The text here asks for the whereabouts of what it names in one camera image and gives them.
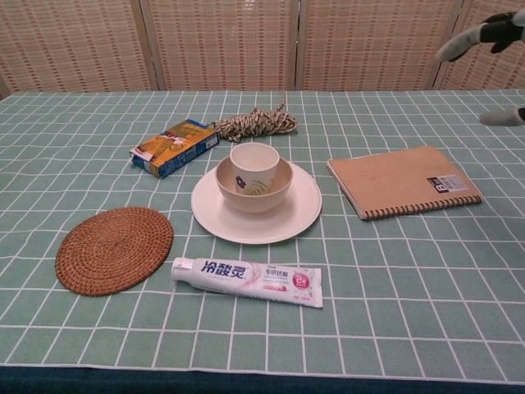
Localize white paper plate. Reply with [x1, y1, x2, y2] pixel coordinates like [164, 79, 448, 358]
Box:
[190, 163, 322, 245]

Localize woven rattan coaster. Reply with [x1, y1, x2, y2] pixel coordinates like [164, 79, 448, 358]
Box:
[54, 207, 175, 297]

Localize braided rope bundle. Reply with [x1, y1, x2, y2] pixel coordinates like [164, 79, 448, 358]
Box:
[211, 90, 298, 144]

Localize blue yellow cardboard box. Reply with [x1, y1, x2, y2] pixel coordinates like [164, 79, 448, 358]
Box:
[129, 118, 221, 180]

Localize white toothpaste tube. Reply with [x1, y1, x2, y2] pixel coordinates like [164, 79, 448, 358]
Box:
[171, 257, 324, 309]

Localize bamboo folding screen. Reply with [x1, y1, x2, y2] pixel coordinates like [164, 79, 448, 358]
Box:
[0, 0, 525, 99]

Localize floral print paper cup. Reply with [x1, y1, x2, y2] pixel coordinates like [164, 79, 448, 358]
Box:
[229, 141, 281, 195]

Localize brown spiral notebook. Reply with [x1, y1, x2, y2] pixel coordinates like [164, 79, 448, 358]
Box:
[326, 145, 484, 222]

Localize beige plastic bowl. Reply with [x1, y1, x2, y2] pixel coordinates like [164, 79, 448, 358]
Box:
[216, 156, 294, 213]

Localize green checked tablecloth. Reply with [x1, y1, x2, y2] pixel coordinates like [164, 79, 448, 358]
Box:
[0, 88, 525, 394]

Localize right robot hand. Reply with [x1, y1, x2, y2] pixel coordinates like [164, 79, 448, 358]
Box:
[435, 8, 525, 127]

